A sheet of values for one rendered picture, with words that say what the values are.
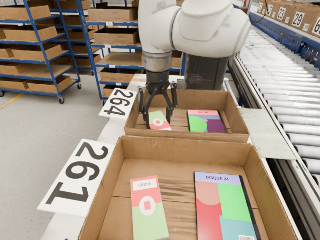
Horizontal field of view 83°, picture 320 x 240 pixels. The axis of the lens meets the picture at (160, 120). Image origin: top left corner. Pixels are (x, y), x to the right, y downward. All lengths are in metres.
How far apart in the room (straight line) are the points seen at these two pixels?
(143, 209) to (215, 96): 0.54
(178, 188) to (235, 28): 0.40
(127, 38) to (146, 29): 1.41
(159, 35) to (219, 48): 0.16
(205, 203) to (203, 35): 0.39
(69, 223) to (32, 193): 1.16
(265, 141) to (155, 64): 0.48
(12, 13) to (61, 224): 2.21
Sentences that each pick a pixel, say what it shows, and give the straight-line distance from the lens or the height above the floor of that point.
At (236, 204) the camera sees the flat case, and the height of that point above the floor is 0.77.
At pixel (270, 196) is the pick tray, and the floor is 0.83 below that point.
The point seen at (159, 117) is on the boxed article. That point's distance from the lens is 0.74.
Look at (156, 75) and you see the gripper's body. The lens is 0.57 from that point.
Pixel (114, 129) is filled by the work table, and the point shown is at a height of 0.75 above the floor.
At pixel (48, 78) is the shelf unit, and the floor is 0.34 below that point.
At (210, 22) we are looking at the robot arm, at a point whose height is 1.14.
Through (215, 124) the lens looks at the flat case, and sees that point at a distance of 0.71.
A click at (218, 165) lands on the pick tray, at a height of 0.76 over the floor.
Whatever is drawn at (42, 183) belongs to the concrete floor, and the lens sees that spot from 1.70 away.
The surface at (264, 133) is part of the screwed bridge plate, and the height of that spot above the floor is 0.75.
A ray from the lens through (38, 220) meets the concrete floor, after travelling 1.53.
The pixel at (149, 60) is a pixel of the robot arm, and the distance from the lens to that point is 0.56.
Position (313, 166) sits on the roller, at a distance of 0.76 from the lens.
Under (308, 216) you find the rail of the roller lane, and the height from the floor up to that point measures 0.70.
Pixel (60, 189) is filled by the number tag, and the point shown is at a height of 0.86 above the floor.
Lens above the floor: 1.20
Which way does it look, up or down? 36 degrees down
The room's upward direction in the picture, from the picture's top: straight up
